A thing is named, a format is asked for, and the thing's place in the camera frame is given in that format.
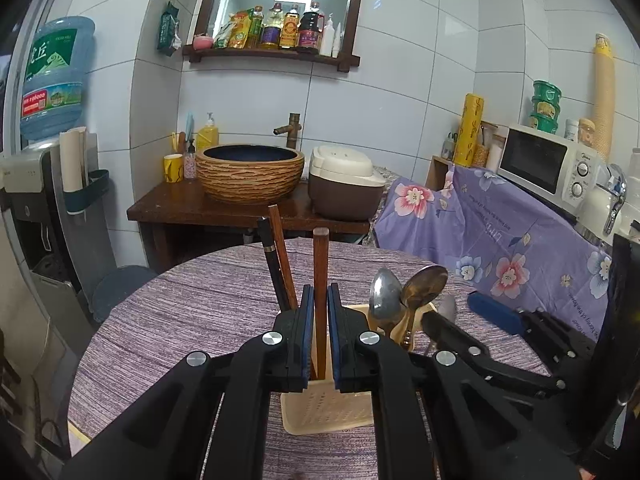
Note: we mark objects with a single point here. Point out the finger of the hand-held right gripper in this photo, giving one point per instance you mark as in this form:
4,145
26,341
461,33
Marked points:
492,312
465,342

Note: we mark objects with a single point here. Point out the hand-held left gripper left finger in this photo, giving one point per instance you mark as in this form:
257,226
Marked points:
306,330

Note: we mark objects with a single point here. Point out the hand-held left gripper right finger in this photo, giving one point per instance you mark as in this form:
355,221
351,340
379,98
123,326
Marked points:
334,330

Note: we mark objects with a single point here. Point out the brown wooden chopstick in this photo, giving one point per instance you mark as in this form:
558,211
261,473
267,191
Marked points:
284,260
320,285

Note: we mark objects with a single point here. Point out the black chopstick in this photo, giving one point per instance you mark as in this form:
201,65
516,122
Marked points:
273,260

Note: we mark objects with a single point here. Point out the cream perforated utensil holder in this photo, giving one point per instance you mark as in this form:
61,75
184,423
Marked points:
325,410

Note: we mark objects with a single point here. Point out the purple floral cloth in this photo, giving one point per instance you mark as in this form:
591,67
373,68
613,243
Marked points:
500,240

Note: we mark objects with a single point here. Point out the cream and brown rice cooker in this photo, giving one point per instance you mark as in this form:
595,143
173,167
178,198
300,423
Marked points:
345,185

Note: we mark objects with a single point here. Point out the small wooden box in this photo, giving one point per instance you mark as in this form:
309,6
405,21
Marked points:
437,172

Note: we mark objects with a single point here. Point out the white microwave oven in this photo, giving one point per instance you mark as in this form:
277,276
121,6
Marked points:
540,160

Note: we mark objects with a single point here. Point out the white storage jar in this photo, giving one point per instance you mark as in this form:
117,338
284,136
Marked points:
496,152

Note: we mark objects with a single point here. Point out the brown ribbed wash basin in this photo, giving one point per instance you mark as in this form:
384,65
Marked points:
250,175

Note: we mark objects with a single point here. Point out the glass pasta jar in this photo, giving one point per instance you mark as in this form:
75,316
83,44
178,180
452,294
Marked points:
484,145

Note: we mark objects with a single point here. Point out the yellow wrap roll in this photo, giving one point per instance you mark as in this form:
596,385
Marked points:
470,130

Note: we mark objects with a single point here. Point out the dark wooden washstand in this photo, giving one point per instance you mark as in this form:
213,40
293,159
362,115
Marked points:
165,210

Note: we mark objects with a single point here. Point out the grey round stool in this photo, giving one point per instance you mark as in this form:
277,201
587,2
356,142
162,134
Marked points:
120,285

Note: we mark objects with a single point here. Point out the small white jar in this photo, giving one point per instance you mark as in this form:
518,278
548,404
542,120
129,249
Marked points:
571,130

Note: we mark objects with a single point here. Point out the bamboo style faucet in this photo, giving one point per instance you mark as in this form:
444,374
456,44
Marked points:
290,130

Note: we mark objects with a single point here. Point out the yellowish lidded jar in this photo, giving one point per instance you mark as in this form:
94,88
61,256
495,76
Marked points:
588,132

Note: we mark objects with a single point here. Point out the small floral pump bottle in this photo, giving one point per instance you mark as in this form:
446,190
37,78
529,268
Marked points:
189,162

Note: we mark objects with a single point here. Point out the yellow mug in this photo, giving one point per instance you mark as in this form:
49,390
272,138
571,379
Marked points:
173,169

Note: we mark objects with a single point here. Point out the yellow soap pump bottle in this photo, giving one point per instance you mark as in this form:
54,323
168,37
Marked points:
207,135

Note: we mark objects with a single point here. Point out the light blue brush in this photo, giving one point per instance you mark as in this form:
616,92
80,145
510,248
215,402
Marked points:
189,122

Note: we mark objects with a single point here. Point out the tall stack of beige cups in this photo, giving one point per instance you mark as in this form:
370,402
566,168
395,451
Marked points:
604,95

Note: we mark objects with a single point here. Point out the blue-grey roll holder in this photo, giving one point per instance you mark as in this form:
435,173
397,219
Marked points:
87,195

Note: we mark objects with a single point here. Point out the dark wooden mirror shelf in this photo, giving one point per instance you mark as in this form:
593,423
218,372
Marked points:
270,55

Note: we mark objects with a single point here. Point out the beige paper roll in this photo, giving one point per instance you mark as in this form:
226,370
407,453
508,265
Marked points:
75,160

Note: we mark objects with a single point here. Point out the slim white bottle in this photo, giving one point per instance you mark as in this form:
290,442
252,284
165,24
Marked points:
337,40

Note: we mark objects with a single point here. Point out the white plastic bottle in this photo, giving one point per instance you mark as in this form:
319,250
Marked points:
327,37

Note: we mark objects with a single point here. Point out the dark soy sauce bottle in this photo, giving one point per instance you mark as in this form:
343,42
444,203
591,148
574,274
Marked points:
310,27

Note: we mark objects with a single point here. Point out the amber bottle with yellow label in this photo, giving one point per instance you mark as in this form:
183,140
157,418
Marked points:
289,27

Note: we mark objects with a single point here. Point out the oil bottle with purple label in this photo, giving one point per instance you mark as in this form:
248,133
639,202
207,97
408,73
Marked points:
272,27

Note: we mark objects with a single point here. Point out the grey water dispenser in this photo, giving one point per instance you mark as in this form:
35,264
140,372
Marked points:
30,200

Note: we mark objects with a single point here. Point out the green bottle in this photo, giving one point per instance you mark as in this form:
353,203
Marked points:
256,27

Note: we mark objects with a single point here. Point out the small pink cup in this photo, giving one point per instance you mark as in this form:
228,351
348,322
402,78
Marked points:
202,41

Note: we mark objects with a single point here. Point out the yellow seasoning packet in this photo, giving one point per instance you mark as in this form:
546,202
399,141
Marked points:
237,30

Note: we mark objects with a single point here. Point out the green hanging packet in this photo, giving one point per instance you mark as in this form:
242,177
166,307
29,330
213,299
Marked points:
169,30

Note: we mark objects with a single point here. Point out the blue water jug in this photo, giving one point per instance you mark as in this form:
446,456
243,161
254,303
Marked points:
52,80

